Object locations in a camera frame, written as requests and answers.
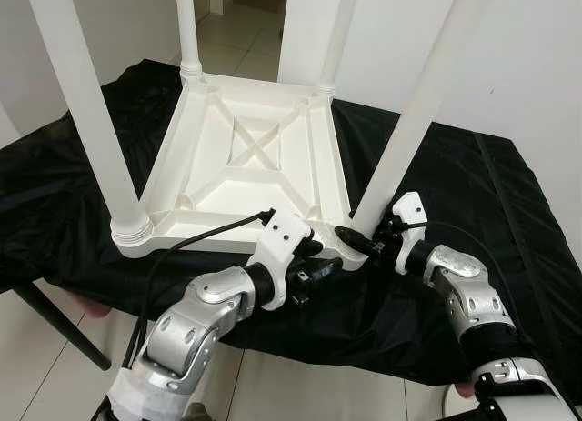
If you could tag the white plastic table leg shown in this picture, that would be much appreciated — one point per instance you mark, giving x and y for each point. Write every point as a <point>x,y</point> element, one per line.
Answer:
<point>188,30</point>
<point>424,94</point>
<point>98,121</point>
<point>332,57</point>

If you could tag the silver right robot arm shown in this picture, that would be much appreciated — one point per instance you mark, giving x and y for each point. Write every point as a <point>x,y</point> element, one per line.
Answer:
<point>468,294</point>

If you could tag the black table cloth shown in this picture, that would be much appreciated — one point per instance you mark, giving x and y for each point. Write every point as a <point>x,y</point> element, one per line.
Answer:
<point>509,257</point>

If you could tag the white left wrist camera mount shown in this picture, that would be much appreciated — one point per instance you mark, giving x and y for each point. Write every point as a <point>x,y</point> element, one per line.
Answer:
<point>282,235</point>

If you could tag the pink table with black legs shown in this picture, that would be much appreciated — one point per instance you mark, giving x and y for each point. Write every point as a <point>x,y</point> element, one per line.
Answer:
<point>59,328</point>

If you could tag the white plastic children table top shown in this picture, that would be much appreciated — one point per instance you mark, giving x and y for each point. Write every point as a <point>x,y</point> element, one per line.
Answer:
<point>273,189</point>

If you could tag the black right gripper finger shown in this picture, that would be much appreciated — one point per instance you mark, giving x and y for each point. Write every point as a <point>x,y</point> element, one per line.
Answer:
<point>353,237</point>

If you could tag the white round stool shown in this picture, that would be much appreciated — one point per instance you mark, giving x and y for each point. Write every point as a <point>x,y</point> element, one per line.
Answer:
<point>452,405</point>

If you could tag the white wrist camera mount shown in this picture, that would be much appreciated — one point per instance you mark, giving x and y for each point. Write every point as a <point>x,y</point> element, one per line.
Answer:
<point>282,235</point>
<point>409,212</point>

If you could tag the grey left robot foot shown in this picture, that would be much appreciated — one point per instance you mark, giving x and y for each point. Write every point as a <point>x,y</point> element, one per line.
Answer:
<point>197,414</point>

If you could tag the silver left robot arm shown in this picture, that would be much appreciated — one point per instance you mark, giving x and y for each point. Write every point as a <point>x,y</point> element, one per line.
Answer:
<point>195,312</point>

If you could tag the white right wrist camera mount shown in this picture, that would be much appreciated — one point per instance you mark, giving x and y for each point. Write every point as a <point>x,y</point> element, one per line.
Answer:
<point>409,212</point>

